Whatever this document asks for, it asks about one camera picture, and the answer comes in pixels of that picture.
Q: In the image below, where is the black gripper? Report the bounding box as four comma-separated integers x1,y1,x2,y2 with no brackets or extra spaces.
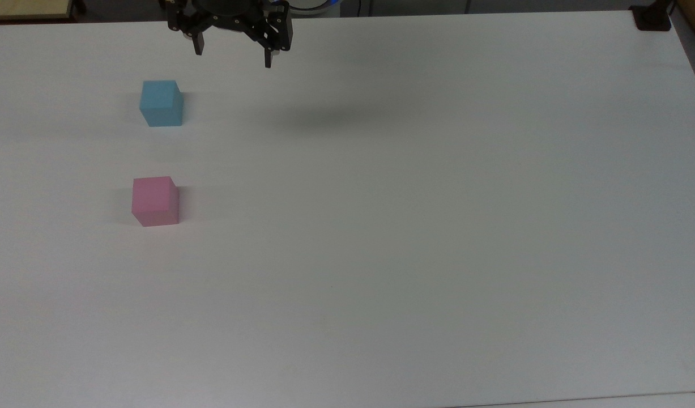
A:
167,0,294,69

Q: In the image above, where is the blue cube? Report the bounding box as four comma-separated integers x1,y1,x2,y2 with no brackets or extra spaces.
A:
139,80,185,128

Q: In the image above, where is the pink cube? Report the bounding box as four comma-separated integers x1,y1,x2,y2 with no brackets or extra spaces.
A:
131,176,181,228

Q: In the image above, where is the framed tan wooden board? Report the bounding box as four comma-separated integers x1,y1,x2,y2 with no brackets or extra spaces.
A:
0,0,88,23

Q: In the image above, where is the black table clamp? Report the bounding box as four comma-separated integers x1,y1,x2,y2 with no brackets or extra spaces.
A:
629,0,675,32

